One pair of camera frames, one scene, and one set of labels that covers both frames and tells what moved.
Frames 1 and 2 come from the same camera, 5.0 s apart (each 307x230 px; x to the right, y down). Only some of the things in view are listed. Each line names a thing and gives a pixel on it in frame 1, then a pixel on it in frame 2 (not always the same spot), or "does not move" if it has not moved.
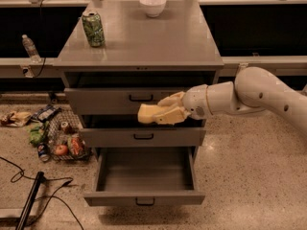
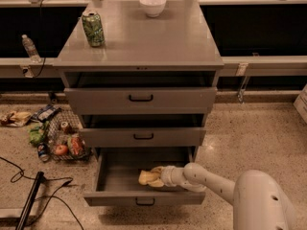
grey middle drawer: x=128 y=131 does not move
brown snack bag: x=16 y=119 does not move
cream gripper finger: x=175 y=100 -> x=158 y=170
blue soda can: x=43 y=152 does not move
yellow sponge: x=146 y=112 -> x=145 y=177
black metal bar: x=30 y=199 does not move
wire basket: x=66 y=140 does not move
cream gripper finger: x=171 y=116 -> x=157 y=183
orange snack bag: x=76 y=146 does not move
